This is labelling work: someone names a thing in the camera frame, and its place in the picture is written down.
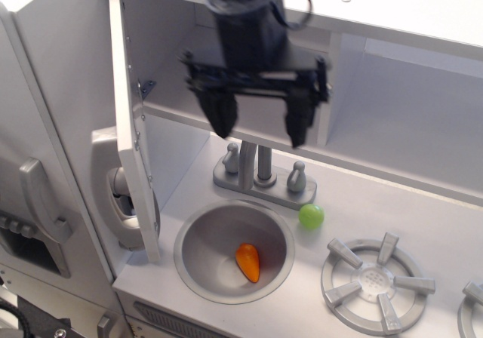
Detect white toy microwave door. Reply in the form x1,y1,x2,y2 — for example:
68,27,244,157
109,0,161,263

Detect grey toy telephone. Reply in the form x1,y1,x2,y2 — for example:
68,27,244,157
90,127,144,250

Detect grey toy faucet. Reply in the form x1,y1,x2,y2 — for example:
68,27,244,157
213,141,317,210

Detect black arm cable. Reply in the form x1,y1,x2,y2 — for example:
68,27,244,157
278,0,314,29

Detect green toy ball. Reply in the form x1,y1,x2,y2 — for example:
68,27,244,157
298,204,325,230

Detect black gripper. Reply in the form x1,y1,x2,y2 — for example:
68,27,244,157
180,0,329,149

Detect grey ice dispenser panel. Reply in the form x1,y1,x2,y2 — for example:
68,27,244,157
1,210,71,278

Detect orange toy carrot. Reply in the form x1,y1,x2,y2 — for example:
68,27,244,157
235,243,260,283

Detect silver sink bowl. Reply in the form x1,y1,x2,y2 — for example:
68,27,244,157
174,200,295,305

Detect grey fridge door handle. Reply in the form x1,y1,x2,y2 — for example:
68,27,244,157
19,158,72,244

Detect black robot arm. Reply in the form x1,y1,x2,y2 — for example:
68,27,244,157
181,0,329,148

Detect grey oven door handle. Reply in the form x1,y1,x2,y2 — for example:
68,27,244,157
97,315,114,338

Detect grey toy stove burner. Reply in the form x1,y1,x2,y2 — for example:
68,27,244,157
321,232,435,336

